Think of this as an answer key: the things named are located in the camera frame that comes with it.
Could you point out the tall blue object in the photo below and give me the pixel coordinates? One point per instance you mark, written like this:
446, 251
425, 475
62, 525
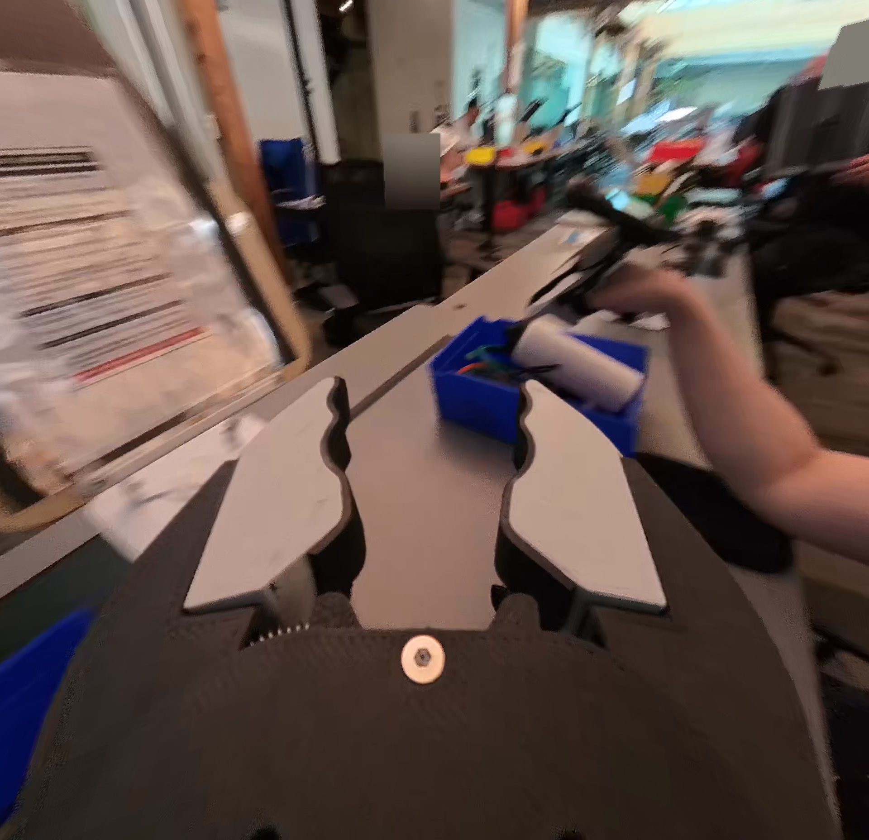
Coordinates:
285, 181

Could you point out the black office chair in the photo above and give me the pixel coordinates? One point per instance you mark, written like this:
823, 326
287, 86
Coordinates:
387, 256

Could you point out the red plastic bin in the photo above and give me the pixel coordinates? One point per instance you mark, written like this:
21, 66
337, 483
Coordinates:
672, 151

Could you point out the person's right forearm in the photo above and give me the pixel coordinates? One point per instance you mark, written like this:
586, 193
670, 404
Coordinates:
747, 432

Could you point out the blue plastic bin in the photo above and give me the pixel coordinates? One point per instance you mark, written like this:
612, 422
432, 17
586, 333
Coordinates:
475, 405
34, 684

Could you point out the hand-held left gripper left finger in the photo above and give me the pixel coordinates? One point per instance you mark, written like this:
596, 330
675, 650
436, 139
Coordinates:
271, 500

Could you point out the white cylinder roll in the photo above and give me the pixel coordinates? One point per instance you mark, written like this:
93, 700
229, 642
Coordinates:
584, 371

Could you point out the person's right hand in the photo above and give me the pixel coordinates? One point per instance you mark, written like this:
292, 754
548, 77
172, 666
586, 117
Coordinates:
645, 293

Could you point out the yellow plastic bin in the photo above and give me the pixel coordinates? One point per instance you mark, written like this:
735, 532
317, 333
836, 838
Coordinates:
485, 155

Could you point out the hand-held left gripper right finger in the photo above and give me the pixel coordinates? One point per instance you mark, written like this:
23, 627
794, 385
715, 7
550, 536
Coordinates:
584, 514

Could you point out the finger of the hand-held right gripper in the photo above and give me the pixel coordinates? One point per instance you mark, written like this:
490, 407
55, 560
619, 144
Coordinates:
594, 249
570, 284

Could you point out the wooden framed board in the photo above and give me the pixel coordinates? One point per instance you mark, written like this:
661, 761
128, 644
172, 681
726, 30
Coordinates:
102, 276

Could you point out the wooden post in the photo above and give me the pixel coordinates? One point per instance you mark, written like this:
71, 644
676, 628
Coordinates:
217, 107

